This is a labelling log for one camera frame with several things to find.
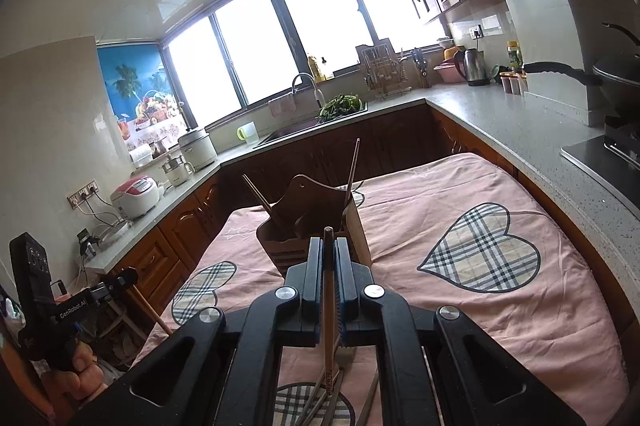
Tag spice jars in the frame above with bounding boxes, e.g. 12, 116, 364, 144
499, 71, 530, 96

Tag knife block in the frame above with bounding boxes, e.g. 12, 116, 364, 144
412, 47, 432, 88

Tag curved metal faucet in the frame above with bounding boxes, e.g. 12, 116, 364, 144
291, 72, 326, 110

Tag paper towel roll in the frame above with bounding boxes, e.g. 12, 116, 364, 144
128, 142, 154, 167

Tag pink dish cloth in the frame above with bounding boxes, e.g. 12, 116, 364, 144
268, 95, 298, 120

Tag black clamp device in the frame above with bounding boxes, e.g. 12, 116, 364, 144
76, 228, 101, 260

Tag wooden base cabinets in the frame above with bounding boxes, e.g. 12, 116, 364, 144
107, 104, 640, 387

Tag green leafy vegetables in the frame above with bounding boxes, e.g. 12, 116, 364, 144
318, 93, 364, 123

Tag large metal fork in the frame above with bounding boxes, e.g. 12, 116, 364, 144
327, 348, 357, 407

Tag wooden utensil holder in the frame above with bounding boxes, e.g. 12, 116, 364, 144
255, 174, 373, 278

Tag small white electric pot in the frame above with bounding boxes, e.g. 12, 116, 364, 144
162, 154, 196, 187

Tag steel electric kettle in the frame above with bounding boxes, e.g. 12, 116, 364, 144
460, 47, 492, 88

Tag white cup with green handle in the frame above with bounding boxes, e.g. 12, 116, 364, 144
236, 121, 260, 145

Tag wooden chopstick with patterned end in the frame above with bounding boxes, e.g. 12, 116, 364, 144
131, 285, 174, 337
321, 227, 342, 398

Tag person's left hand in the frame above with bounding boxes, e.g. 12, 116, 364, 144
39, 340, 109, 413

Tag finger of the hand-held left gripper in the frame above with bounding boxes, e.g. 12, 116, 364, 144
87, 267, 140, 303

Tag pink blanket with plaid hearts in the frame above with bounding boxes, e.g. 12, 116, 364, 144
129, 151, 632, 426

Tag pink basin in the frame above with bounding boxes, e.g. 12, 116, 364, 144
433, 61, 466, 84

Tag plain brown chopstick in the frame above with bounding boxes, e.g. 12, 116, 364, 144
242, 174, 275, 223
246, 176, 277, 224

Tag printed palm and fruit blind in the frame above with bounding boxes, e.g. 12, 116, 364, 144
97, 43, 187, 153

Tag metal dish rack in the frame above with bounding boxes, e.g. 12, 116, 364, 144
355, 37, 414, 100

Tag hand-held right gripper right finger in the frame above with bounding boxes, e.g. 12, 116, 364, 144
333, 236, 587, 426

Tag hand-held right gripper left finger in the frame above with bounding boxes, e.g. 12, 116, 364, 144
65, 236, 327, 426

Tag grey kitchen counter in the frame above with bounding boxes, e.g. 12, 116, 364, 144
81, 83, 640, 289

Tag large white cooker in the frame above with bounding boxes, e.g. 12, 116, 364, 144
177, 127, 219, 172

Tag wall socket strip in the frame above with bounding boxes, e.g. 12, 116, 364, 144
67, 178, 99, 210

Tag gas stove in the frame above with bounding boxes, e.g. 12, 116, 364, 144
559, 115, 640, 203

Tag kitchen sink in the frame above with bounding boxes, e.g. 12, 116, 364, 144
252, 101, 371, 150

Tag black wok with lid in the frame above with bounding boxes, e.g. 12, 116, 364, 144
522, 22, 640, 118

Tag white and pink rice cooker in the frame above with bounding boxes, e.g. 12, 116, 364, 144
109, 175, 164, 221

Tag bottle with yellow lid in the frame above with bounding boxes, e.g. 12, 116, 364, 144
506, 40, 525, 72

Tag kitchen window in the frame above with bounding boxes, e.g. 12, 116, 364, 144
164, 0, 452, 128

